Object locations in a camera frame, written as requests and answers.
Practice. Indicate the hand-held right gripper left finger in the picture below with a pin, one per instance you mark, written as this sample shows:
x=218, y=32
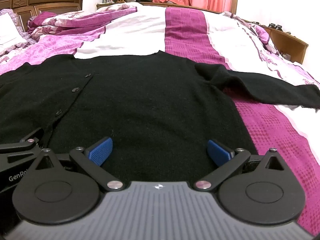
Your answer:
x=101, y=152

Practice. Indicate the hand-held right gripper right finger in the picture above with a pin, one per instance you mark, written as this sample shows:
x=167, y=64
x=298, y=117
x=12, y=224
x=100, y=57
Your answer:
x=217, y=152

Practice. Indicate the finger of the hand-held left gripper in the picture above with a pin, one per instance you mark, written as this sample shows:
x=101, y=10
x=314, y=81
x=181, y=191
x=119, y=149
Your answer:
x=23, y=152

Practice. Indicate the black buttoned cardigan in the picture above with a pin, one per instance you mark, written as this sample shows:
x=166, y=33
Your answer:
x=150, y=100

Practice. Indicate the white frilled pillow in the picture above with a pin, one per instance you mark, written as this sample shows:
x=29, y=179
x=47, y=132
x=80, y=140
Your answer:
x=10, y=30

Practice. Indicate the purple and white bed blanket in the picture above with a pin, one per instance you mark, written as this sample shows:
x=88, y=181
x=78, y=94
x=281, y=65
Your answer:
x=185, y=30

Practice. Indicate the wooden bedside ledge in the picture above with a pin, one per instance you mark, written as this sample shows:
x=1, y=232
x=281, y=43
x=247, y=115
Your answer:
x=287, y=42

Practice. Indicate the folded purple floral quilt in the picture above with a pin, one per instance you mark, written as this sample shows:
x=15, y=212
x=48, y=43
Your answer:
x=62, y=22

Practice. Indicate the small black object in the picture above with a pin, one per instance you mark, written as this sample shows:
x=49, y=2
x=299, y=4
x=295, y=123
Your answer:
x=272, y=26
x=279, y=27

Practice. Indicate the carved wooden headboard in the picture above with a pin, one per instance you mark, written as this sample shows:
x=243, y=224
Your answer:
x=37, y=2

